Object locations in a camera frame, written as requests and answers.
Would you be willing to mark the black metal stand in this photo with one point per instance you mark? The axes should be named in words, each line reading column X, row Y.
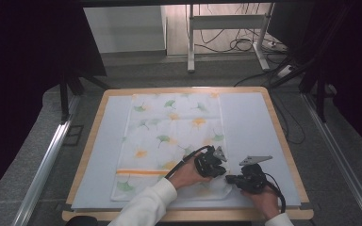
column 64, row 97
column 320, row 97

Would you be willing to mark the white power strip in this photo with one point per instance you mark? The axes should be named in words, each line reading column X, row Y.
column 285, row 71

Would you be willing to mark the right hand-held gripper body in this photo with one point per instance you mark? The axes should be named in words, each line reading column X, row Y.
column 254, row 179

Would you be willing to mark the white cabinet panel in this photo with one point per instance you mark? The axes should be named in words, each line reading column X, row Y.
column 122, row 28

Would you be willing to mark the aluminium floor rail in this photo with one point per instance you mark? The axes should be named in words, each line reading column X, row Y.
column 339, row 153
column 44, row 166

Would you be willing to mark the person's right hand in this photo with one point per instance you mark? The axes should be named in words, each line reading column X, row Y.
column 268, row 202

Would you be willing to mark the dark curtain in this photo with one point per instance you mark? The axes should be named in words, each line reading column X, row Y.
column 22, row 78
column 355, row 62

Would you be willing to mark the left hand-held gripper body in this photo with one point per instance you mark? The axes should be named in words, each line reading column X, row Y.
column 207, row 163

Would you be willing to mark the dark rounded object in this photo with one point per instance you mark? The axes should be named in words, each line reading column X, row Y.
column 81, row 221

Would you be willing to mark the person's left hand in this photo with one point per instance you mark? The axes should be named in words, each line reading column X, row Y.
column 187, row 174

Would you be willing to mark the white leaf print cloth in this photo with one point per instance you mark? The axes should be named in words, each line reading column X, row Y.
column 169, row 132

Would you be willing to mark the wooden table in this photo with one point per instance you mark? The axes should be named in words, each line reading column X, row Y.
column 201, row 216

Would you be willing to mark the white metal desk frame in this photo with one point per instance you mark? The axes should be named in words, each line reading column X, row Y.
column 226, row 22

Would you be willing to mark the pale blue table mat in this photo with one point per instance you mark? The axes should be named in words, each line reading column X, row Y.
column 251, row 125

